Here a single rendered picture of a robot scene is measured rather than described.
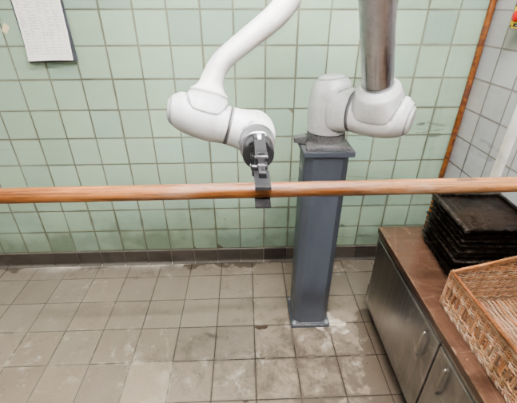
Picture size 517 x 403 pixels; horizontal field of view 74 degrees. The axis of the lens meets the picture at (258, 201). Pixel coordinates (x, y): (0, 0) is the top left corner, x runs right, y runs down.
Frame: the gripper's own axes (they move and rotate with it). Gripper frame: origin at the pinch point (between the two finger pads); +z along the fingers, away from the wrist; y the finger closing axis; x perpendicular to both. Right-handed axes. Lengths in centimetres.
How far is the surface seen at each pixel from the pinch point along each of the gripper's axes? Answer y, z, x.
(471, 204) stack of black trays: 40, -56, -88
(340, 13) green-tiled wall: -26, -123, -43
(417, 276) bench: 62, -40, -63
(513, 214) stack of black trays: 40, -48, -99
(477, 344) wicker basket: 57, -5, -65
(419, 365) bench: 87, -18, -60
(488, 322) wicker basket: 48, -5, -65
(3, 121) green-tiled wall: 23, -124, 129
